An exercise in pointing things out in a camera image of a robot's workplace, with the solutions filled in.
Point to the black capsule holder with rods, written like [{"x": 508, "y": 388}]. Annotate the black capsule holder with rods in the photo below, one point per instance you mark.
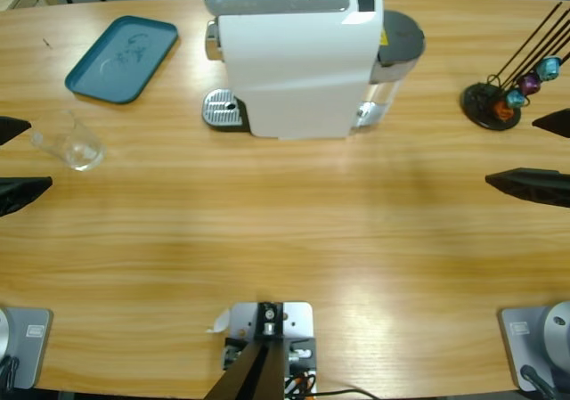
[{"x": 478, "y": 101}]

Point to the white paper tab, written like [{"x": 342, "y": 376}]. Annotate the white paper tab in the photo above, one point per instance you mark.
[{"x": 220, "y": 322}]

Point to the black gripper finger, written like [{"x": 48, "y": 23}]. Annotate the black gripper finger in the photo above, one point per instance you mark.
[
  {"x": 11, "y": 129},
  {"x": 22, "y": 193},
  {"x": 556, "y": 124},
  {"x": 534, "y": 186}
]

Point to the orange coffee capsule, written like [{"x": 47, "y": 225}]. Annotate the orange coffee capsule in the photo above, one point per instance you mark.
[{"x": 503, "y": 111}]

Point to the purple coffee capsule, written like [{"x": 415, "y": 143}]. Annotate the purple coffee capsule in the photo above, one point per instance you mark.
[{"x": 530, "y": 84}]

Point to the clear glass cup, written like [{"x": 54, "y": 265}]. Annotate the clear glass cup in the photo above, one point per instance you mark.
[{"x": 84, "y": 150}]

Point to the teal plastic tray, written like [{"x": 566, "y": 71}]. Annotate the teal plastic tray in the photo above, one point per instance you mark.
[{"x": 124, "y": 57}]

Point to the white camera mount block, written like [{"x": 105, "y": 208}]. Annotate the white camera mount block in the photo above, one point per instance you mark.
[{"x": 298, "y": 320}]

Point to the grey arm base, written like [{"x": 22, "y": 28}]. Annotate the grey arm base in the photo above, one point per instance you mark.
[
  {"x": 518, "y": 346},
  {"x": 31, "y": 346}
]

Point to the dark camera post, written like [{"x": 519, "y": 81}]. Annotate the dark camera post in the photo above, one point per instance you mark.
[{"x": 254, "y": 373}]

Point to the white capsule coffee machine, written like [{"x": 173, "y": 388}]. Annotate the white capsule coffee machine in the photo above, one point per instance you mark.
[{"x": 294, "y": 75}]

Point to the light blue coffee capsule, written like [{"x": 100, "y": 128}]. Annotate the light blue coffee capsule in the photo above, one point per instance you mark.
[
  {"x": 515, "y": 99},
  {"x": 548, "y": 67}
]

